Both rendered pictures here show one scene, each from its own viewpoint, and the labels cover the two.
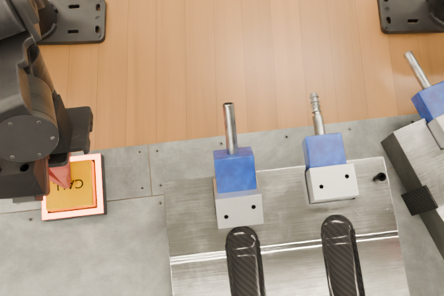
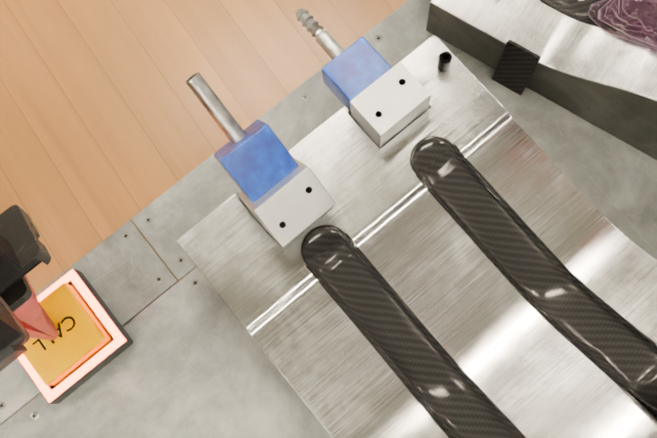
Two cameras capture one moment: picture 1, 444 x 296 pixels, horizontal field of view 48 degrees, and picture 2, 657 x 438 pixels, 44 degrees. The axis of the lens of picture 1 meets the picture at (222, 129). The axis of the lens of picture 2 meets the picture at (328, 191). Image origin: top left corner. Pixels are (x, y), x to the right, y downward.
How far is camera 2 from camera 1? 9 cm
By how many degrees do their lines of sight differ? 6
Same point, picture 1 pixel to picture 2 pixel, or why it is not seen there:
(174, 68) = (104, 101)
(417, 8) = not seen: outside the picture
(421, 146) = not seen: outside the picture
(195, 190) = (225, 224)
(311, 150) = (339, 80)
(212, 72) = (156, 75)
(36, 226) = (47, 420)
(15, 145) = not seen: outside the picture
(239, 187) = (276, 177)
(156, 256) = (234, 352)
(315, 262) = (432, 214)
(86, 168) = (65, 296)
